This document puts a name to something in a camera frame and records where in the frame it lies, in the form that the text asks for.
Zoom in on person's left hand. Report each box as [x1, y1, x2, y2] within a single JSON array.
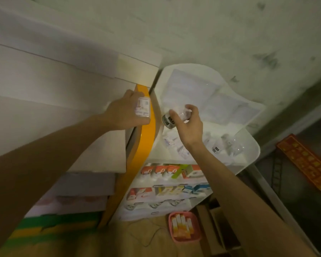
[[104, 89, 151, 131]]

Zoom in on person's right hand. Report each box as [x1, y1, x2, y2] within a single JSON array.
[[169, 104, 204, 149]]

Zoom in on small bottle with black label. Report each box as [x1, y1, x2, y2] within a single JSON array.
[[212, 141, 223, 156], [162, 105, 193, 130]]

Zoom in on small white medicine box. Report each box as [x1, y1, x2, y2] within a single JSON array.
[[134, 97, 150, 117]]

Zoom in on person's left forearm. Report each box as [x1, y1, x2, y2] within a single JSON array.
[[0, 114, 111, 250]]

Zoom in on person's right forearm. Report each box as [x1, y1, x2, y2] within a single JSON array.
[[186, 140, 311, 257]]

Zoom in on orange shelf side panel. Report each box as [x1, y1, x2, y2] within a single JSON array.
[[98, 84, 157, 229]]

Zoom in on pile of small white boxes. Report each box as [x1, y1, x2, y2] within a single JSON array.
[[162, 130, 191, 159]]

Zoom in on clear plastic sheet bags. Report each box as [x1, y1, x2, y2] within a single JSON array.
[[160, 68, 260, 127]]

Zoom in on green and white box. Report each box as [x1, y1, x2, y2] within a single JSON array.
[[177, 165, 188, 180]]

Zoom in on orange and white box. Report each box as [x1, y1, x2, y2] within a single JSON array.
[[186, 165, 205, 179]]

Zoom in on clear small bottle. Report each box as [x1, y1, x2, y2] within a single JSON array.
[[232, 140, 245, 157], [221, 134, 234, 154]]

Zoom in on white display shelf unit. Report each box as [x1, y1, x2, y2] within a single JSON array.
[[108, 63, 266, 222]]

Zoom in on wide red and white box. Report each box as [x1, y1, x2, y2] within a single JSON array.
[[126, 187, 153, 203]]

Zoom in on row of white boxes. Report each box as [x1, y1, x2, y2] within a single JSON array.
[[125, 199, 191, 212]]

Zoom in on stack of flat white boxes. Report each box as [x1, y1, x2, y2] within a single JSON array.
[[24, 172, 116, 218]]

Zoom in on pink plastic basket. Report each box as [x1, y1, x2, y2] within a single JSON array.
[[168, 211, 202, 244]]

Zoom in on brown cardboard box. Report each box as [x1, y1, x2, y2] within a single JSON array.
[[195, 196, 248, 257]]

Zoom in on green and yellow box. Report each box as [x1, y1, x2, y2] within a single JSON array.
[[1, 211, 102, 256]]

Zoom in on orange plastic crate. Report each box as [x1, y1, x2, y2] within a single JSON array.
[[276, 134, 321, 192]]

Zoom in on thin dark cable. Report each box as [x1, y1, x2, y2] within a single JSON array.
[[128, 219, 172, 248]]

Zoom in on grey metal door rail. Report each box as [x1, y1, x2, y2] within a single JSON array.
[[246, 163, 321, 257]]

